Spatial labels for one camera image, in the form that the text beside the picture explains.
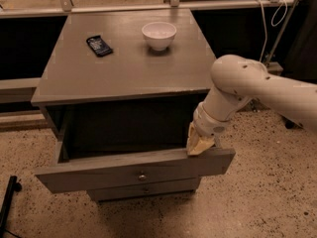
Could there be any black stand leg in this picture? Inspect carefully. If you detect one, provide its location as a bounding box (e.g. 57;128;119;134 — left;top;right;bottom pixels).
0;176;22;238

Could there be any dark blue snack packet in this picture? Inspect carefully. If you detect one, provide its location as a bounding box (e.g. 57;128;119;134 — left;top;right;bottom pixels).
86;36;113;58

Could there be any thin metal pole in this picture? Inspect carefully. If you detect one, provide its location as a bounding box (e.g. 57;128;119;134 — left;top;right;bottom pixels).
261;0;300;65

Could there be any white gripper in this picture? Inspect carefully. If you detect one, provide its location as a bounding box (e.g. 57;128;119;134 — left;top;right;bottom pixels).
186;103;229;156

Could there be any grey top drawer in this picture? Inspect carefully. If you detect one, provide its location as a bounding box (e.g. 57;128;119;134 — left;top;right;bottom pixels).
36;103;235;193

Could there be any metal rail frame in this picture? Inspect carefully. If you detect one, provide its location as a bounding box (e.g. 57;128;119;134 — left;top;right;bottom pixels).
0;0;306;104

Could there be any grey wooden drawer cabinet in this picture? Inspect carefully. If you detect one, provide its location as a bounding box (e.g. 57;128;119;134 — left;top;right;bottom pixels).
31;8;233;202

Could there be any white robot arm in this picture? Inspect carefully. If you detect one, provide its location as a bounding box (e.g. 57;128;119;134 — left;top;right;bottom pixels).
186;55;317;156

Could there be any white cable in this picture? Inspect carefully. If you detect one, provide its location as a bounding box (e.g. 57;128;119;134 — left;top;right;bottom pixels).
254;0;289;62

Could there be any white ceramic bowl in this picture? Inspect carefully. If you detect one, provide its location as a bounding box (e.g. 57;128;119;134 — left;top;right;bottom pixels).
142;22;177;51

